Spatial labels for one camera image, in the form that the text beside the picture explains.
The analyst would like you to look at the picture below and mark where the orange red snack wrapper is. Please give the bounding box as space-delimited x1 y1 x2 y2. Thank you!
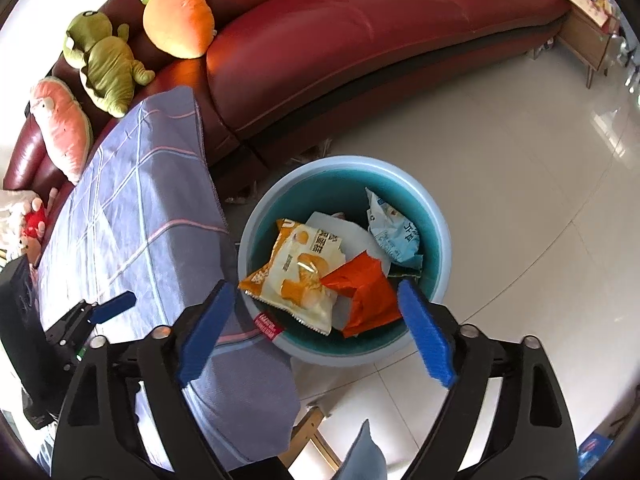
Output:
321 252 401 338

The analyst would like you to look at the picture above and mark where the yellow white snack bag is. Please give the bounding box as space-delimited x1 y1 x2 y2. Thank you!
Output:
239 219 346 336

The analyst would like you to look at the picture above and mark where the light blue snack wrapper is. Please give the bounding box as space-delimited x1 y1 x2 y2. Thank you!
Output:
366 188 423 271

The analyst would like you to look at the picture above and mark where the white paper napkin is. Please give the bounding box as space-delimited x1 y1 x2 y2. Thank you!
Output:
306 211 390 330

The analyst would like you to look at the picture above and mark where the brown bear plush red outfit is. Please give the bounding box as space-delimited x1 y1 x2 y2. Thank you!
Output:
18 188 58 266

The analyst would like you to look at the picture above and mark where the plaid purple tablecloth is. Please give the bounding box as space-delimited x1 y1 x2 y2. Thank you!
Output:
37 86 299 469

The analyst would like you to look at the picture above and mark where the person's blue jeans leg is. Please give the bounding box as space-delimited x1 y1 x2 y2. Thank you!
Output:
332 419 387 480

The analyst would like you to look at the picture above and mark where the pink watermelon plush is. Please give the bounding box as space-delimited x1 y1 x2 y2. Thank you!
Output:
29 76 93 185

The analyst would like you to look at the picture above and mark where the wooden table leg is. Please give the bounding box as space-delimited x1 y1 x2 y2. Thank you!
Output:
279 405 342 471

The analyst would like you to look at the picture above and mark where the green dinosaur plush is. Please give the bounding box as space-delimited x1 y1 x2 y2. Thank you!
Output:
63 11 155 118

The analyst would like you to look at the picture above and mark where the orange carrot plush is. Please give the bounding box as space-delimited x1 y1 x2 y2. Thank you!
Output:
143 0 216 58

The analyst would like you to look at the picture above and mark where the wooden side table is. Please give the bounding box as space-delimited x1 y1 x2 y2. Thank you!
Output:
558 0 620 89

